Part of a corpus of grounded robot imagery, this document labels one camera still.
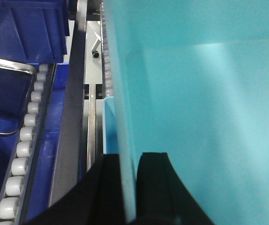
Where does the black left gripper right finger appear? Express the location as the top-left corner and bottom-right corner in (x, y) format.
(131, 153), (213, 225)

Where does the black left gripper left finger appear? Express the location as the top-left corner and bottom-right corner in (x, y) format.
(27, 154), (126, 225)

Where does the light cyan plastic bin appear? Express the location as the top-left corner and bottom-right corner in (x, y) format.
(103, 0), (269, 225)

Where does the white roller track middle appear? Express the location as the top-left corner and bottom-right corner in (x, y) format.
(0, 64), (56, 225)

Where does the white roller track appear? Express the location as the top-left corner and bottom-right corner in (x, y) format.
(0, 64), (56, 225)
(100, 3), (114, 98)

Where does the white roller track right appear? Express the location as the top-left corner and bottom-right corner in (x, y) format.
(100, 3), (114, 98)

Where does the dark blue bin lower left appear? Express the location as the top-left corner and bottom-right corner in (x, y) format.
(0, 0), (69, 63)

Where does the grey metal divider rail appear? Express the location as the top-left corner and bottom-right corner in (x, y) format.
(48, 0), (87, 206)

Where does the steel wire handle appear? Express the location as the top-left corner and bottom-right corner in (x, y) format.
(0, 59), (37, 136)

